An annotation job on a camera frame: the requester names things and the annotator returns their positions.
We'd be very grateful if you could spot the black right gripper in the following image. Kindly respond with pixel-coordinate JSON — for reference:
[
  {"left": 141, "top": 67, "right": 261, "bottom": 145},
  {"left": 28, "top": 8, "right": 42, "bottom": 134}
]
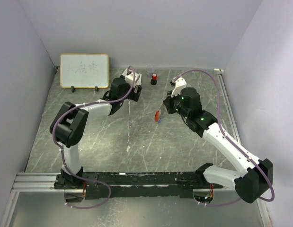
[{"left": 163, "top": 88, "right": 190, "bottom": 119}]

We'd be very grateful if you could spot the metal key organizer red handle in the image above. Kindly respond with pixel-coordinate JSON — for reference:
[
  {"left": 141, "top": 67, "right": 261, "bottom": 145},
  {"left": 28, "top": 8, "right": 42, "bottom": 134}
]
[{"left": 154, "top": 105, "right": 166, "bottom": 123}]

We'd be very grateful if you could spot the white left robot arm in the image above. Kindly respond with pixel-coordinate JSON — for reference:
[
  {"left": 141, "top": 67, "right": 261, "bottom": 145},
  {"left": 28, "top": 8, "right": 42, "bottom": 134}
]
[{"left": 50, "top": 73, "right": 142, "bottom": 189}]

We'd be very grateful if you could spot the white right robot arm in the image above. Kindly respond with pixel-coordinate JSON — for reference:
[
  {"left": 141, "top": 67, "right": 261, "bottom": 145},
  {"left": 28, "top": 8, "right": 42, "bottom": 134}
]
[{"left": 163, "top": 87, "right": 274, "bottom": 203}]

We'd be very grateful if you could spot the white stapler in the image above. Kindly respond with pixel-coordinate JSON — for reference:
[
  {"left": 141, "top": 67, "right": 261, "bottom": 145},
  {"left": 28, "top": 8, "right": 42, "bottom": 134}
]
[{"left": 136, "top": 73, "right": 142, "bottom": 86}]

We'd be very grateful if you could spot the red black stamp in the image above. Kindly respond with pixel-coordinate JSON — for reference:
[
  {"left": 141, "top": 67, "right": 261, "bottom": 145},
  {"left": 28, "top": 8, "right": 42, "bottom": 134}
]
[{"left": 151, "top": 73, "right": 157, "bottom": 85}]

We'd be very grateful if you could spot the green white staples box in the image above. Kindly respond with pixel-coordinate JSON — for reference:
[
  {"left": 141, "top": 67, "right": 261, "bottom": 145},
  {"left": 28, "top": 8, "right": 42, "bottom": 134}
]
[{"left": 120, "top": 68, "right": 131, "bottom": 78}]

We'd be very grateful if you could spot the clear plastic cup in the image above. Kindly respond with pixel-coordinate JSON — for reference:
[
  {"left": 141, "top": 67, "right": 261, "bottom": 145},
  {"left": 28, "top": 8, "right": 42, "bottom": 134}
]
[{"left": 146, "top": 65, "right": 155, "bottom": 77}]

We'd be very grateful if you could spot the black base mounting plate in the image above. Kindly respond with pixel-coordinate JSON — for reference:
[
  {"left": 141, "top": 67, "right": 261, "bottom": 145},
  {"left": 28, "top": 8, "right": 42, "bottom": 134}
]
[{"left": 53, "top": 172, "right": 210, "bottom": 200}]

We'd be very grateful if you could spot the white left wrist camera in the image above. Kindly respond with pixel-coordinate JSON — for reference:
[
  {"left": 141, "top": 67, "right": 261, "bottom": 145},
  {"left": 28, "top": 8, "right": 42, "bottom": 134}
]
[{"left": 125, "top": 70, "right": 139, "bottom": 88}]

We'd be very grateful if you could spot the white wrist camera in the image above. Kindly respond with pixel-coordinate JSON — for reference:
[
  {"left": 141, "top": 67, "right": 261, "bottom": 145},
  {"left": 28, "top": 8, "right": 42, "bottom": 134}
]
[
  {"left": 170, "top": 77, "right": 187, "bottom": 97},
  {"left": 125, "top": 70, "right": 139, "bottom": 88}
]

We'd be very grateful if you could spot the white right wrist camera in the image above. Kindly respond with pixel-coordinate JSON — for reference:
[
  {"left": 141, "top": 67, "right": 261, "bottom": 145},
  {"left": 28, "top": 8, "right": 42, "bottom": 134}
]
[{"left": 170, "top": 77, "right": 187, "bottom": 97}]

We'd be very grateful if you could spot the aluminium right side rail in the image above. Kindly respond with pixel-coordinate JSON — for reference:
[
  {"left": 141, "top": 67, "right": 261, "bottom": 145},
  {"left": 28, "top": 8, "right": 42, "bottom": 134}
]
[{"left": 214, "top": 69, "right": 241, "bottom": 144}]

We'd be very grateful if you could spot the aluminium rail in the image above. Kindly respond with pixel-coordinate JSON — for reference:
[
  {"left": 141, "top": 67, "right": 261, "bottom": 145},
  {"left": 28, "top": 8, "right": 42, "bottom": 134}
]
[
  {"left": 214, "top": 69, "right": 241, "bottom": 144},
  {"left": 11, "top": 171, "right": 262, "bottom": 192}
]

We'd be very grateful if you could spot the white board yellow frame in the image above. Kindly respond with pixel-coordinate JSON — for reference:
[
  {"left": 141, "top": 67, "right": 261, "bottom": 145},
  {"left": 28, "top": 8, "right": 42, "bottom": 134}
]
[{"left": 60, "top": 53, "right": 109, "bottom": 88}]

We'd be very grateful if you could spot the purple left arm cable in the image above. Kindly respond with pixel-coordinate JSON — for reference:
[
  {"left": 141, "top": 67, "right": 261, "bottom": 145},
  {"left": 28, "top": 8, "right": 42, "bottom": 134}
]
[{"left": 52, "top": 66, "right": 140, "bottom": 209}]

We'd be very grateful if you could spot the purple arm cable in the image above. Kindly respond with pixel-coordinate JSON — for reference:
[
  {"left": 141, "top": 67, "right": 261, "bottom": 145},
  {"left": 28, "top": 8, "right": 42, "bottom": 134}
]
[
  {"left": 52, "top": 66, "right": 140, "bottom": 209},
  {"left": 172, "top": 68, "right": 275, "bottom": 207}
]

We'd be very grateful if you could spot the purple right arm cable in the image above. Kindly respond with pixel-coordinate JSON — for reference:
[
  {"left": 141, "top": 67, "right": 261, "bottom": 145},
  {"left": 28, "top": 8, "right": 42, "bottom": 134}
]
[{"left": 172, "top": 68, "right": 275, "bottom": 207}]

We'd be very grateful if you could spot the aluminium front rail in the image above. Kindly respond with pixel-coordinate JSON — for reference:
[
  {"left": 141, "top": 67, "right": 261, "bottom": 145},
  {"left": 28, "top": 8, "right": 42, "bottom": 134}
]
[{"left": 11, "top": 171, "right": 262, "bottom": 192}]

